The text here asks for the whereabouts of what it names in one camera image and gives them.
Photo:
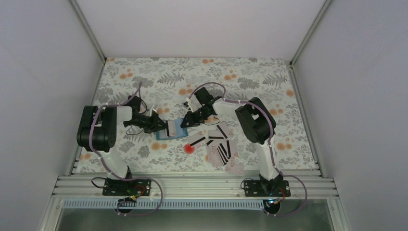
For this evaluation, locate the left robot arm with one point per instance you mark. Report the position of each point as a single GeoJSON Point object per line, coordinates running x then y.
{"type": "Point", "coordinates": [97, 132]}

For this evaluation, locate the floral table mat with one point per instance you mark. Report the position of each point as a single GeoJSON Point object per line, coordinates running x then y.
{"type": "Point", "coordinates": [167, 82]}

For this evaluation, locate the black striped card pile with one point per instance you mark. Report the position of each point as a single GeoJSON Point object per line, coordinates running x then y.
{"type": "Point", "coordinates": [221, 150]}

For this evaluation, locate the aluminium rail frame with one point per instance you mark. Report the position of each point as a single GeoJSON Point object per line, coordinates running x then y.
{"type": "Point", "coordinates": [196, 185]}

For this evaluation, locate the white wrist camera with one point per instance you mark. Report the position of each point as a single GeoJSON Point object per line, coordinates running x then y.
{"type": "Point", "coordinates": [188, 104]}
{"type": "Point", "coordinates": [153, 110]}

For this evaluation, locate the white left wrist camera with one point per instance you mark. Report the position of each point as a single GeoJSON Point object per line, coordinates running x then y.
{"type": "Point", "coordinates": [153, 110]}

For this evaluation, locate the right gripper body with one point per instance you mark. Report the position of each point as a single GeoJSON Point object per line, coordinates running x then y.
{"type": "Point", "coordinates": [198, 119]}

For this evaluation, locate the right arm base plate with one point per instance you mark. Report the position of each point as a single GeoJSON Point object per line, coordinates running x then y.
{"type": "Point", "coordinates": [254, 188]}

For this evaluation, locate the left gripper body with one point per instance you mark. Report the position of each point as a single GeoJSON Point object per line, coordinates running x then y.
{"type": "Point", "coordinates": [148, 124]}

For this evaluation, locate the teal card holder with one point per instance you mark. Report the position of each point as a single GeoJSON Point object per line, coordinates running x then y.
{"type": "Point", "coordinates": [161, 135]}

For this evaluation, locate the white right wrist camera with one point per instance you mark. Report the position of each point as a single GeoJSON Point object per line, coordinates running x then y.
{"type": "Point", "coordinates": [188, 104]}

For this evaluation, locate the black stripe white card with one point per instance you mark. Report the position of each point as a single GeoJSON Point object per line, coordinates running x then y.
{"type": "Point", "coordinates": [173, 128]}

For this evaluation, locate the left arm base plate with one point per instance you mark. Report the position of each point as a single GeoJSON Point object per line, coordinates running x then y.
{"type": "Point", "coordinates": [127, 188]}

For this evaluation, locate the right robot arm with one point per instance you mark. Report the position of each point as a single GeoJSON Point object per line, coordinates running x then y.
{"type": "Point", "coordinates": [255, 120]}

